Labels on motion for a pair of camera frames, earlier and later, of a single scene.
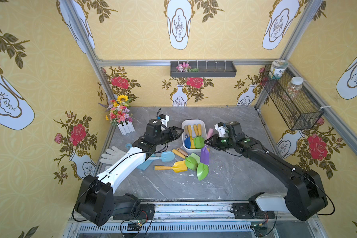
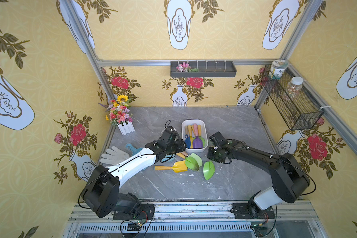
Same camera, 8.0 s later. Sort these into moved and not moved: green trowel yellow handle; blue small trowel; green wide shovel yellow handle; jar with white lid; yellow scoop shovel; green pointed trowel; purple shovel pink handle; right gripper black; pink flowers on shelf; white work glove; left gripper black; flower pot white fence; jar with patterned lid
Moved: right gripper black; green pointed trowel; purple shovel pink handle; green trowel yellow handle; left gripper black
Not moved: green wide shovel yellow handle; flower pot white fence; jar with patterned lid; jar with white lid; pink flowers on shelf; yellow scoop shovel; blue small trowel; white work glove
